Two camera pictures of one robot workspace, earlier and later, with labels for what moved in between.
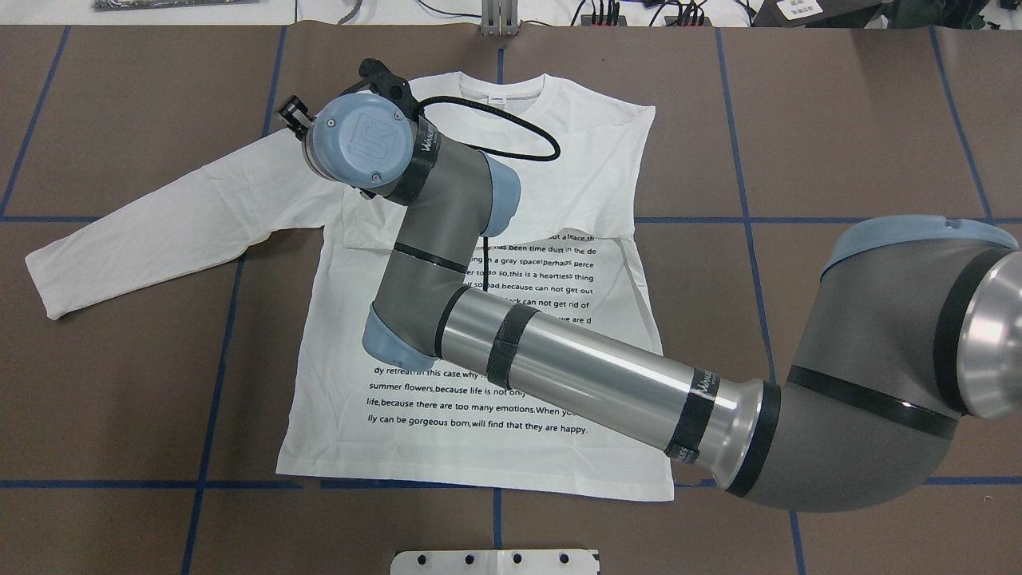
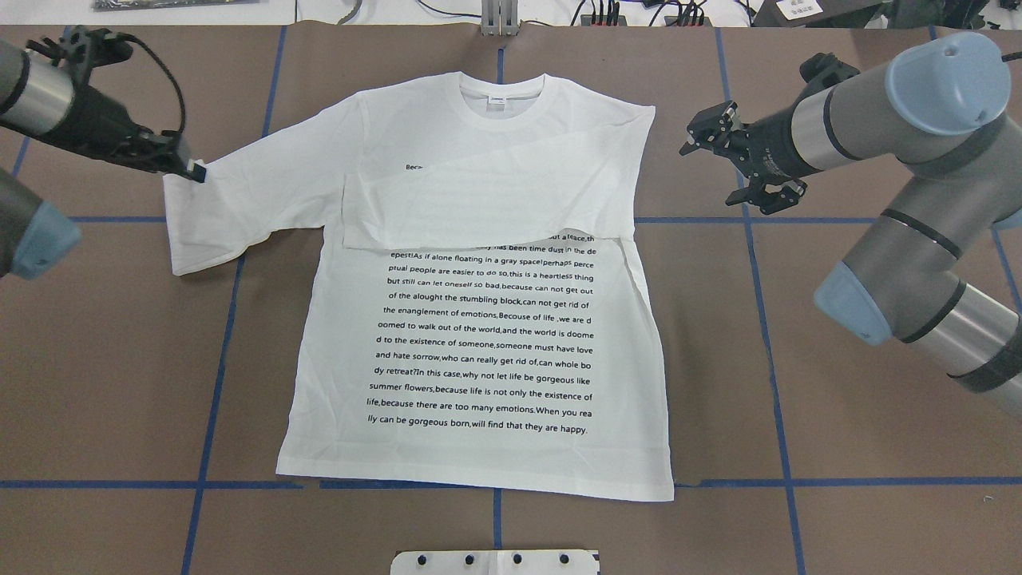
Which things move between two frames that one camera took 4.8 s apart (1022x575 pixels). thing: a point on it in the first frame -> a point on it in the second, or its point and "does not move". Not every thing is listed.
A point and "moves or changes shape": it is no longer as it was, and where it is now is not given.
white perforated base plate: x=496 y=562 does not move
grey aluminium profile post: x=500 y=17 does not move
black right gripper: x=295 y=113 -> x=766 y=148
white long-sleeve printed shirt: x=580 y=161 moves or changes shape
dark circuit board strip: x=112 y=5 does not move
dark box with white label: x=836 y=13 does not move
